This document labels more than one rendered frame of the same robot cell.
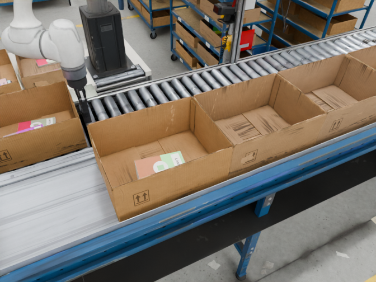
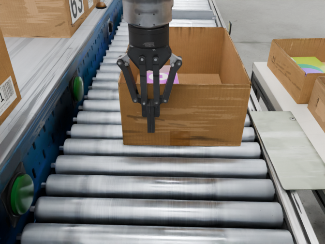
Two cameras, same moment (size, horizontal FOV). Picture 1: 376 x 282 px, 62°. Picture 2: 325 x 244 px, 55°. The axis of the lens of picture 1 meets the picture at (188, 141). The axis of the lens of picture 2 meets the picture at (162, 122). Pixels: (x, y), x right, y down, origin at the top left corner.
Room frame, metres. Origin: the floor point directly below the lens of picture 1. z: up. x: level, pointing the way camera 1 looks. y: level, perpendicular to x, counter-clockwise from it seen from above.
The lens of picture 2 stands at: (1.33, -0.04, 1.23)
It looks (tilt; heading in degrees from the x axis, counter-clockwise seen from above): 35 degrees down; 119
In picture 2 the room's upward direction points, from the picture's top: straight up
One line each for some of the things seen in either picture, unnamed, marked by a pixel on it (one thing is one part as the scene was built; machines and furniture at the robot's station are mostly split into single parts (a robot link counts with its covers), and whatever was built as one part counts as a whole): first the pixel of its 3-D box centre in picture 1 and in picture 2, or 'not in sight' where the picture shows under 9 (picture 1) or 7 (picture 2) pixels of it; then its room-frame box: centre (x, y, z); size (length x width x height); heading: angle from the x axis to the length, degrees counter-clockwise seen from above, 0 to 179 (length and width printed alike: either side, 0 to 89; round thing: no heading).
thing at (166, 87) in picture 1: (182, 109); not in sight; (1.27, 0.03, 0.72); 0.52 x 0.05 x 0.05; 27
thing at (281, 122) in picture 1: (254, 121); not in sight; (0.90, -0.25, 0.96); 0.39 x 0.29 x 0.17; 117
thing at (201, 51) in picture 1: (222, 53); not in sight; (2.48, -0.28, 0.39); 0.40 x 0.30 x 0.10; 28
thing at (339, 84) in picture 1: (330, 96); not in sight; (1.08, -0.60, 0.97); 0.39 x 0.29 x 0.17; 117
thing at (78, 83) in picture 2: not in sight; (79, 88); (0.75, 0.53, 0.81); 0.07 x 0.01 x 0.07; 117
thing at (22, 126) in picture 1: (37, 126); not in sight; (1.06, 0.70, 0.76); 0.16 x 0.07 x 0.02; 109
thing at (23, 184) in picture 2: not in sight; (24, 194); (0.93, 0.18, 0.81); 0.07 x 0.01 x 0.07; 117
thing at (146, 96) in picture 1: (159, 115); not in sight; (1.21, 0.15, 0.72); 0.52 x 0.05 x 0.05; 27
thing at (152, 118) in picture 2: not in sight; (152, 115); (1.04, 0.45, 0.86); 0.03 x 0.01 x 0.07; 118
